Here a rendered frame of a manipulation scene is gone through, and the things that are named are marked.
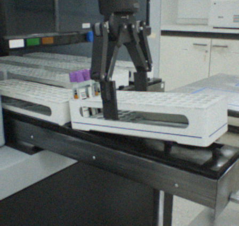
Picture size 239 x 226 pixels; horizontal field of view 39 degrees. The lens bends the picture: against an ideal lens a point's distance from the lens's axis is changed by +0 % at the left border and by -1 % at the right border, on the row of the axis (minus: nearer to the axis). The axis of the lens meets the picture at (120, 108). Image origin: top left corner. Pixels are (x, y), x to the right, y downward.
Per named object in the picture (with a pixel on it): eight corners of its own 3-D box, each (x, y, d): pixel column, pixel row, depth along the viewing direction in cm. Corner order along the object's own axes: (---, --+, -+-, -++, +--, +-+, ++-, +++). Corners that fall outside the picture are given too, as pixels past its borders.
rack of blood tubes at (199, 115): (70, 128, 70) (66, 98, 68) (101, 116, 77) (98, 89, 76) (207, 146, 52) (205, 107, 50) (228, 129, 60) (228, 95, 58)
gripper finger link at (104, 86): (109, 71, 59) (98, 73, 57) (111, 99, 60) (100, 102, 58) (102, 71, 60) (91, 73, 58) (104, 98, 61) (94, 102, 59)
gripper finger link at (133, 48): (113, 27, 64) (117, 23, 64) (134, 73, 70) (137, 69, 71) (129, 25, 61) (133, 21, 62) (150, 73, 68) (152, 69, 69)
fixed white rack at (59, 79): (7, 91, 106) (5, 71, 105) (32, 85, 114) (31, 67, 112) (74, 106, 89) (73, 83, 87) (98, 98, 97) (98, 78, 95)
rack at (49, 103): (-17, 107, 88) (-20, 85, 87) (14, 99, 96) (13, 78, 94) (62, 131, 71) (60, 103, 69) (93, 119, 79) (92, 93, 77)
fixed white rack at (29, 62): (-8, 73, 136) (-9, 58, 134) (13, 70, 144) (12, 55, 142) (40, 82, 119) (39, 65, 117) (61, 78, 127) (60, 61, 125)
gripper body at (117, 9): (120, -13, 55) (125, 43, 57) (147, -11, 62) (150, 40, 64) (87, -7, 60) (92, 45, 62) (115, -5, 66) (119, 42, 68)
